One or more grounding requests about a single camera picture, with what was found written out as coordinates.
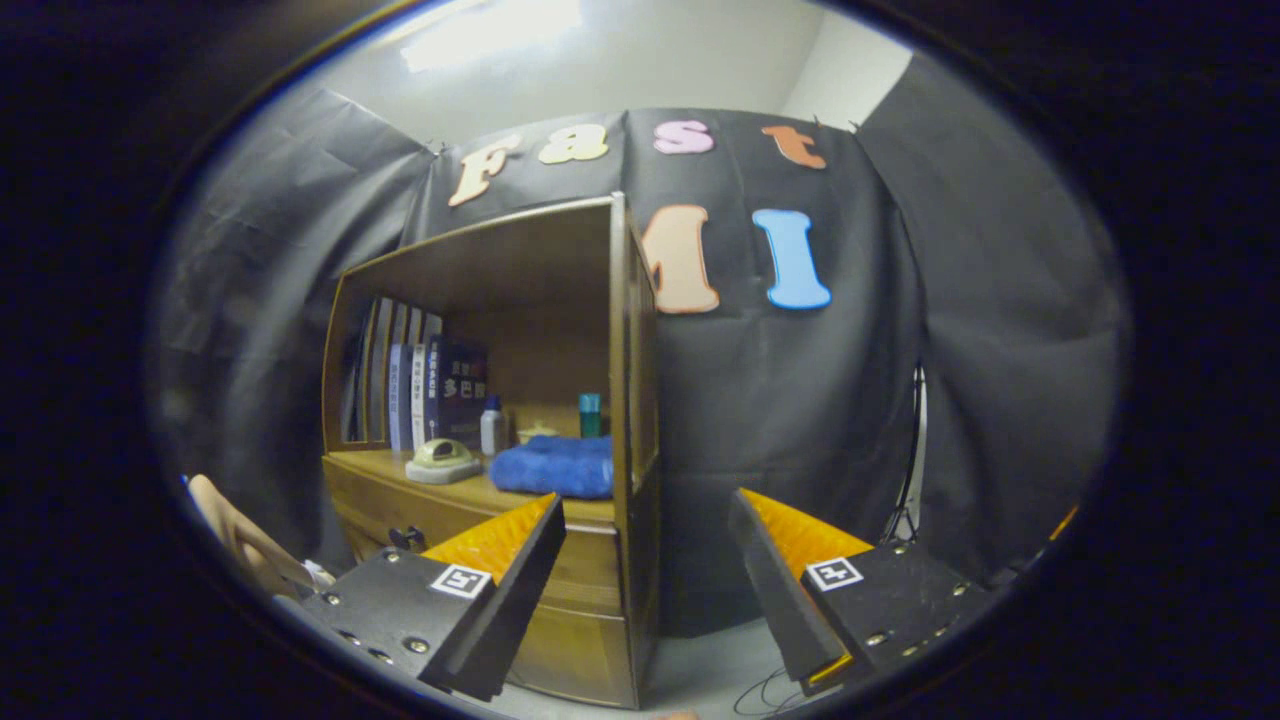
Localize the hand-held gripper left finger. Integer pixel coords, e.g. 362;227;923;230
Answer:
298;492;568;703

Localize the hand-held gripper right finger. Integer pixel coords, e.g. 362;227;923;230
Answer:
727;487;991;698

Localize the cream handled scrub brush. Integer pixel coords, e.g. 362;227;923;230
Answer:
405;437;485;486

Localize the wooden drawer with black knob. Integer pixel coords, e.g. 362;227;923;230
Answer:
322;455;626;601

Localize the wooden cabinet door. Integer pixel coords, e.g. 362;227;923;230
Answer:
505;600;641;709

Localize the wooden countertop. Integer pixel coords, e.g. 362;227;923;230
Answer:
325;448;616;526

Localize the wooden cabinet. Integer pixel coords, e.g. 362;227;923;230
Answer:
320;192;663;711

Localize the blue towel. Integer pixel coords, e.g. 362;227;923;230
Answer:
488;434;615;501

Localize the metal tripod stand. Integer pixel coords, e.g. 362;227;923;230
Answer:
880;365;931;546

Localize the dark navy book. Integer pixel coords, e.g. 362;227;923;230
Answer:
424;335;489;448

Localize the white book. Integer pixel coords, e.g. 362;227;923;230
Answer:
410;342;429;451

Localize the light blue book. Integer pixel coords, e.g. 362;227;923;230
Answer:
388;343;416;453

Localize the person's leg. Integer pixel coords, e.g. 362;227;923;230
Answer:
185;473;321;599

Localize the tangle of thin cables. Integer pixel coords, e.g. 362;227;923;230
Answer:
733;668;801;717

